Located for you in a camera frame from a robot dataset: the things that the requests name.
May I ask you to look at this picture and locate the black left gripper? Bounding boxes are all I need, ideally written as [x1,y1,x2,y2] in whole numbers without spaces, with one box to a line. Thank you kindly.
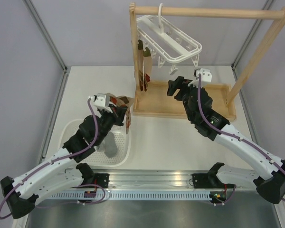
[95,103,128,145]

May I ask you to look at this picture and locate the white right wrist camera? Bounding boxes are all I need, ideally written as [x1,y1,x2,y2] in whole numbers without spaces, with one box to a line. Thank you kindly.
[188,68,212,88]

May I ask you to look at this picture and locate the white plastic clip hanger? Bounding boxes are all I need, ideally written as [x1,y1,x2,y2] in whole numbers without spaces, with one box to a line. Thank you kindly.
[136,3,202,75]

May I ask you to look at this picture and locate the grey sock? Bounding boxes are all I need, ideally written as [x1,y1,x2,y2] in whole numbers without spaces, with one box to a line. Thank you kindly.
[104,132,118,158]

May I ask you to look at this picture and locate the white slotted cable duct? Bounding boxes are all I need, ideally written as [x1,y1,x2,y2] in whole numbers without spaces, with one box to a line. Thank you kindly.
[49,190,211,200]

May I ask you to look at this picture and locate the white perforated plastic basket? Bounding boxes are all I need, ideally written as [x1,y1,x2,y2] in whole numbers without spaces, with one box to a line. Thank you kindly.
[58,119,131,167]

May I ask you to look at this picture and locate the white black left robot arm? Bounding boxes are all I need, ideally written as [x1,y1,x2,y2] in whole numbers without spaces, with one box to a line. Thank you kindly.
[0,104,129,219]

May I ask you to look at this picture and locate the aluminium mounting rail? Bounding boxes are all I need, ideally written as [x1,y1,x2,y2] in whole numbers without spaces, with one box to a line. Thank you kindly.
[59,169,259,190]

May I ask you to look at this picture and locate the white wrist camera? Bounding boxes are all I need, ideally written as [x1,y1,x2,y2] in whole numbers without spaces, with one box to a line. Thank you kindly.
[88,93,113,113]
[188,68,212,88]

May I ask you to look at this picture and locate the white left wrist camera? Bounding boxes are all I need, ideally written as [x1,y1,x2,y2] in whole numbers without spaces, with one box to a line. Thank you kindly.
[88,93,113,113]

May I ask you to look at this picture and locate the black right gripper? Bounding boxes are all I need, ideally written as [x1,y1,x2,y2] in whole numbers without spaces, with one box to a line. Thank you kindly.
[167,75,205,121]

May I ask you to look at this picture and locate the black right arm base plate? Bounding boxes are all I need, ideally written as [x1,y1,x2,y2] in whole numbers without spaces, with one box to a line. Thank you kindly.
[192,173,212,189]

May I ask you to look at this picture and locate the wooden hanging rack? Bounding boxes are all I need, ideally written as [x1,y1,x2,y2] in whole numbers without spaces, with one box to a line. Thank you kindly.
[129,3,285,122]

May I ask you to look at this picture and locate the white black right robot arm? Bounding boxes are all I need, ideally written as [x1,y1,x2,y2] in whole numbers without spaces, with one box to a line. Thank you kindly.
[167,76,285,204]

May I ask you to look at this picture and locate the argyle patterned sock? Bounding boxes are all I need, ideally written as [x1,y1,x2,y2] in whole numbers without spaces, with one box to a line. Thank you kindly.
[109,95,135,135]
[138,40,143,86]

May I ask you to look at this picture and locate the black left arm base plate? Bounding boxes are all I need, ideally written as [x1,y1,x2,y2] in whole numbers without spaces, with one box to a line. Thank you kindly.
[82,173,109,189]

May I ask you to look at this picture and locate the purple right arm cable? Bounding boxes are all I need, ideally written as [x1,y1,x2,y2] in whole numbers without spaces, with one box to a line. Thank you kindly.
[197,74,285,207]

